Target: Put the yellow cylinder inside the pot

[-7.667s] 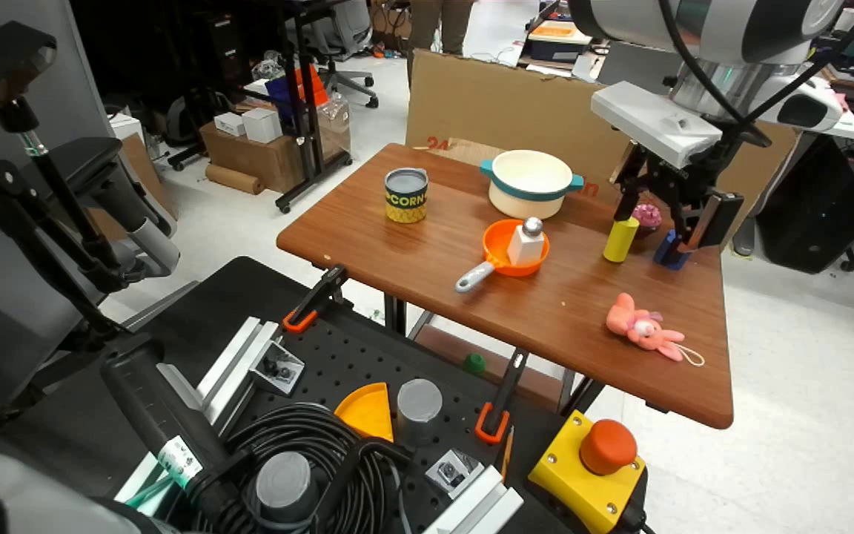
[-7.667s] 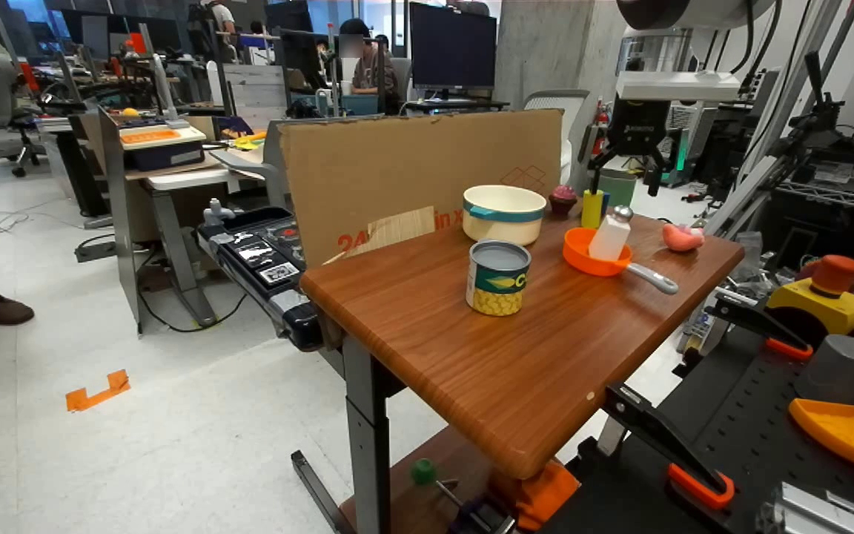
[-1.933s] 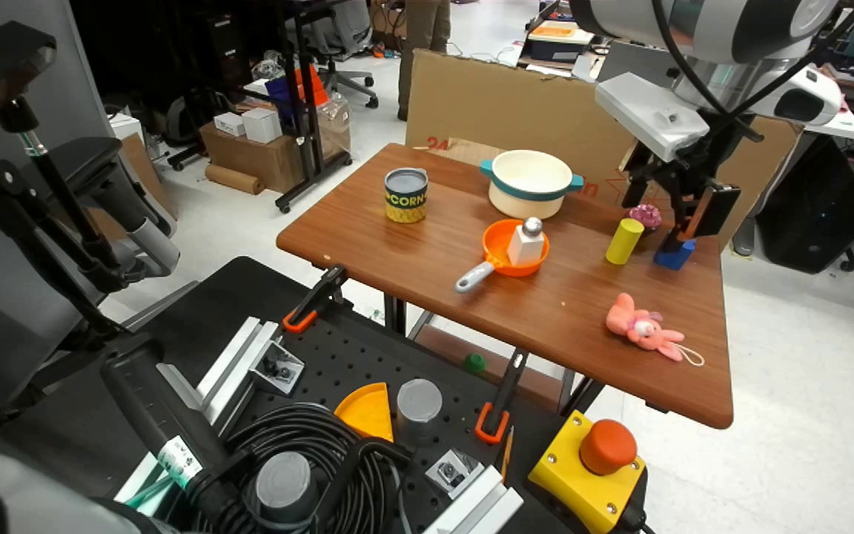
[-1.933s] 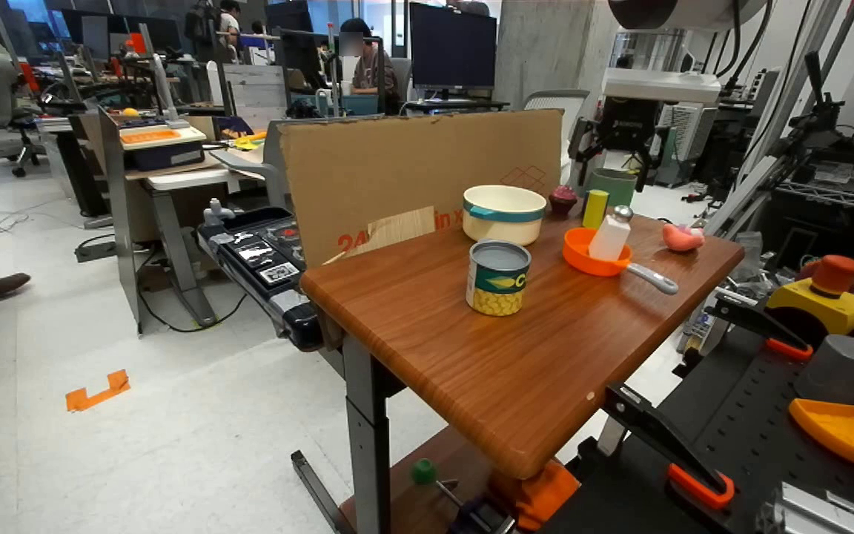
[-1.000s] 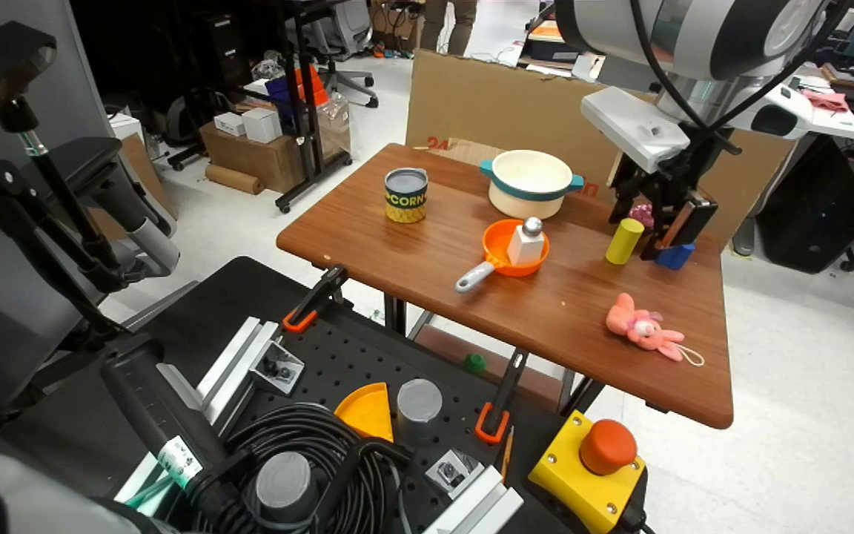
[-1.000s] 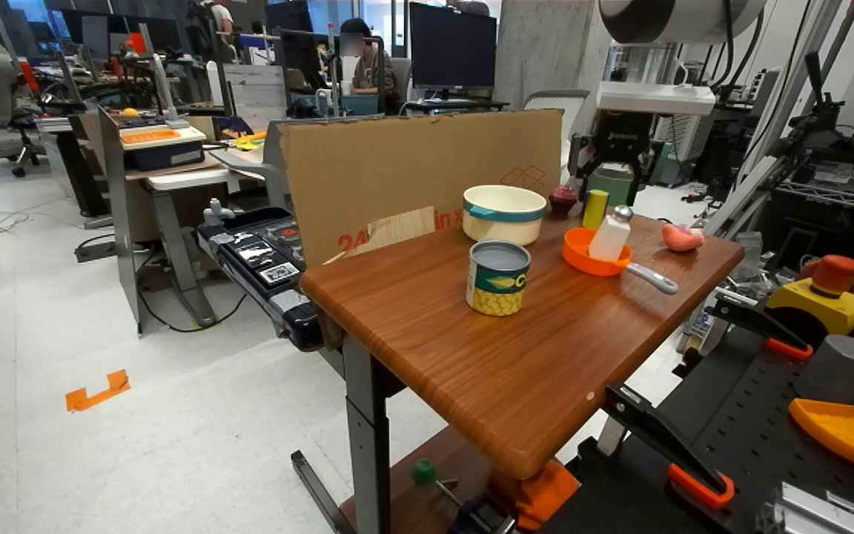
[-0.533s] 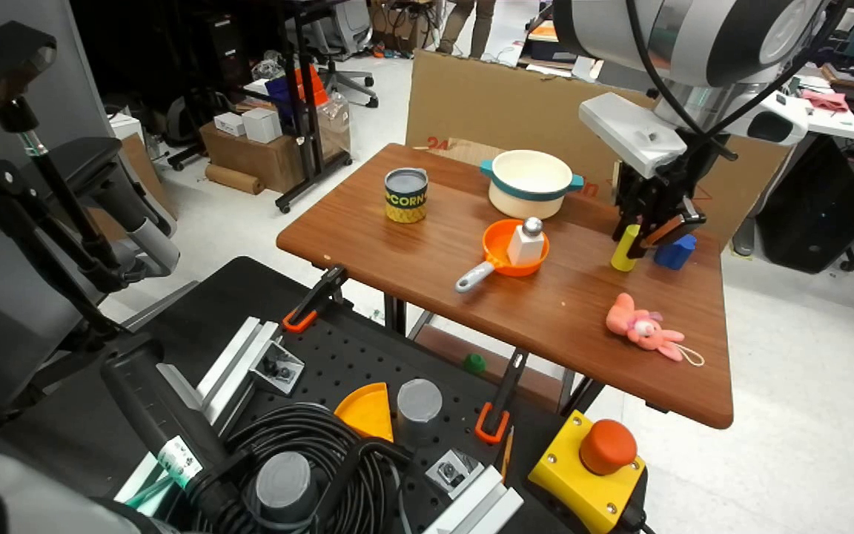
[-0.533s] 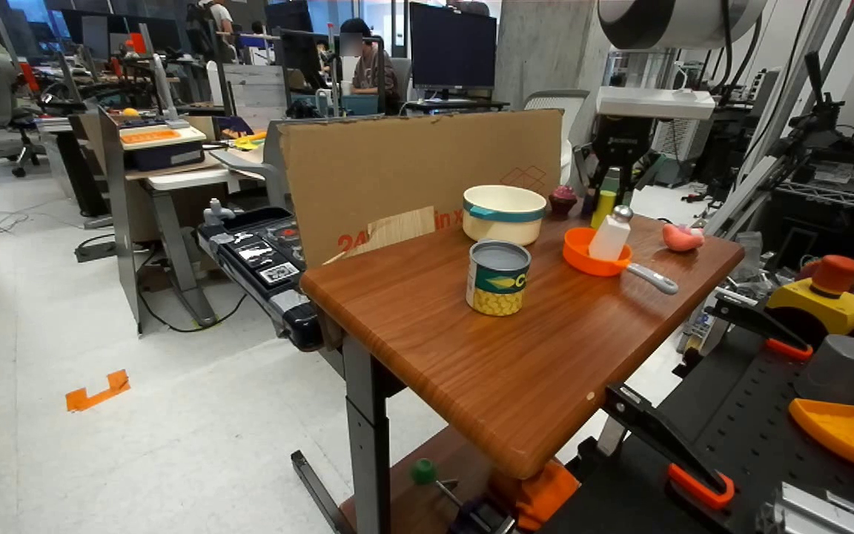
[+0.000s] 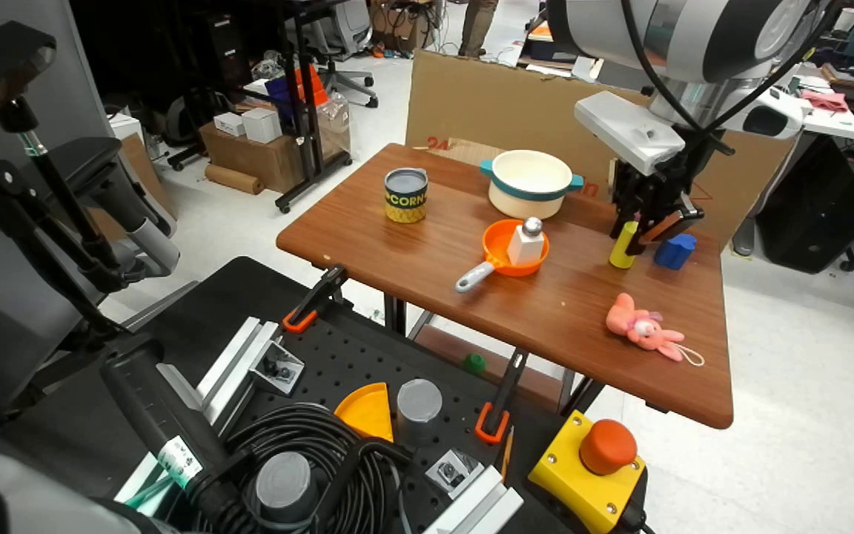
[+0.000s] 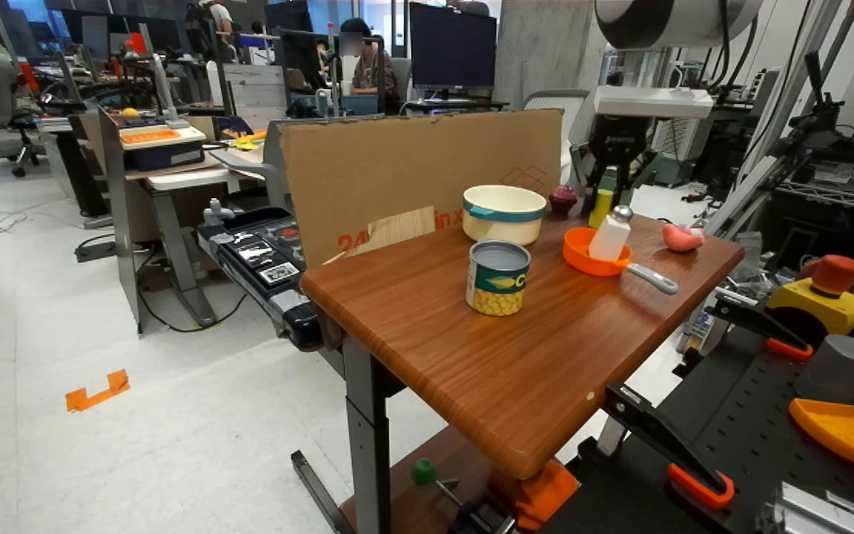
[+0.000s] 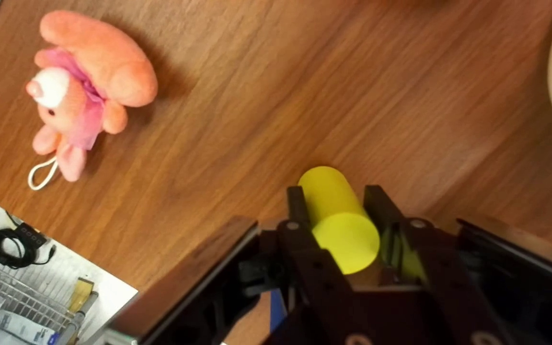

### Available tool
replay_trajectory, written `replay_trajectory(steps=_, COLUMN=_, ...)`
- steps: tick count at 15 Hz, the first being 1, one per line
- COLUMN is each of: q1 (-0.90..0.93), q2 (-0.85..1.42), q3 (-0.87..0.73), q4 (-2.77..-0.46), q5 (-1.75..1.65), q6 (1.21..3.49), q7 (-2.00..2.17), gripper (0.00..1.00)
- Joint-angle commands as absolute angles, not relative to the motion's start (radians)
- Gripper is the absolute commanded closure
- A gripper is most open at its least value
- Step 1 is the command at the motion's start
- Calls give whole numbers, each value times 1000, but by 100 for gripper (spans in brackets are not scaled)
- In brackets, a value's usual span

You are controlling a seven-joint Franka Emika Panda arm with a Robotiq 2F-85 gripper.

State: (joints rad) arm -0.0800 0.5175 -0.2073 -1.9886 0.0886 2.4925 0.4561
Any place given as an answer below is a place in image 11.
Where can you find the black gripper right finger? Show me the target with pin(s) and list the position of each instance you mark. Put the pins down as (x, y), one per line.
(445, 281)

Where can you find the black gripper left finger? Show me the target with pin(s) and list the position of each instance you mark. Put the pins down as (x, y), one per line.
(307, 294)

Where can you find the yellow cylinder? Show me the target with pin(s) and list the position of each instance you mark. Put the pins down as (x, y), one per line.
(339, 217)

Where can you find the pink plush toy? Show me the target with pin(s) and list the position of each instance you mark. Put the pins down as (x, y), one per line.
(85, 83)

